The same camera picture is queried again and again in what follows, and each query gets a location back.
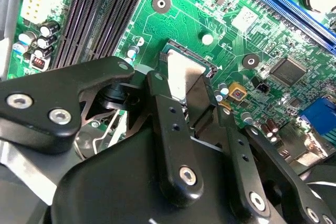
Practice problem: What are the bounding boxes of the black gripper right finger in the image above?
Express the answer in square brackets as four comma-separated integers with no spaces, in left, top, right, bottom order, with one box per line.
[185,74,336,224]

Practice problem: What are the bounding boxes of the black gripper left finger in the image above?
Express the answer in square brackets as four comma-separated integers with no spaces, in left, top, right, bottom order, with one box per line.
[0,56,204,208]

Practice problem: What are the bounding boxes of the silver CPU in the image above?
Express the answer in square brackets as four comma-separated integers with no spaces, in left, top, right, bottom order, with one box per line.
[165,50,208,104]

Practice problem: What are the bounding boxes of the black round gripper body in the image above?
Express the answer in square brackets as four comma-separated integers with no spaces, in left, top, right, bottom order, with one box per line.
[49,119,310,224]

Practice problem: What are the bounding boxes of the metal wire locking lever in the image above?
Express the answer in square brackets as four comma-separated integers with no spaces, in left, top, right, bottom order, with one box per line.
[73,110,120,162]

